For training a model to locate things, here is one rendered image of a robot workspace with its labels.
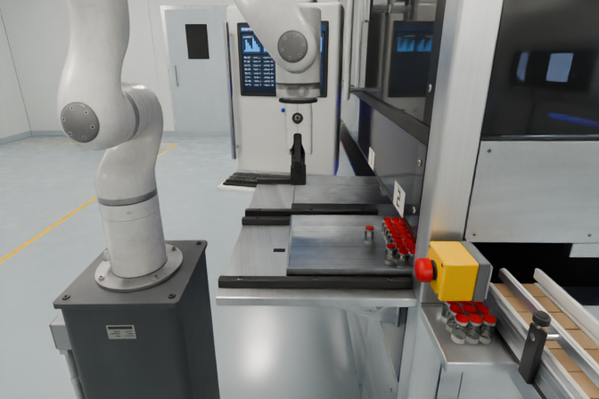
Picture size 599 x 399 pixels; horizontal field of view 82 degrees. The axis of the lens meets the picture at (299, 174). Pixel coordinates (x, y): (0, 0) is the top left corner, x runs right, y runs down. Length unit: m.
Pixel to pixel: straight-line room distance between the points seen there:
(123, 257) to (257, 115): 0.98
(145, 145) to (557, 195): 0.80
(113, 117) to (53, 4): 6.72
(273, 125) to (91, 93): 1.03
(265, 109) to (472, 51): 1.14
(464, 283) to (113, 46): 0.72
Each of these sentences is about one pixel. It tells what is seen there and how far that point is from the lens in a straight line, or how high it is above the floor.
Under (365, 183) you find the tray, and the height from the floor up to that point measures 0.89.
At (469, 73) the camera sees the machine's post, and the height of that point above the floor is 1.31.
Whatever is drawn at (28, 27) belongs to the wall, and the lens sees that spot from 7.65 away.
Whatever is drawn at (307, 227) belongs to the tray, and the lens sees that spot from 0.97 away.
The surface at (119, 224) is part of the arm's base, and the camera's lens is 0.81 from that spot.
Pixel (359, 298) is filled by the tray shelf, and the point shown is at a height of 0.88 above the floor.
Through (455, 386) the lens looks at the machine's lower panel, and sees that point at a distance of 0.92.
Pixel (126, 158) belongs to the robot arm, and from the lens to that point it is 0.81.
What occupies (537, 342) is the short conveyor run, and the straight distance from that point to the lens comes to 0.62.
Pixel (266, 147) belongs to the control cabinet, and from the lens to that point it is 1.64.
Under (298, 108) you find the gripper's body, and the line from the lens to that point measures 0.63.
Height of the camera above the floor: 1.33
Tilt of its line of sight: 19 degrees down
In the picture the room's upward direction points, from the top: straight up
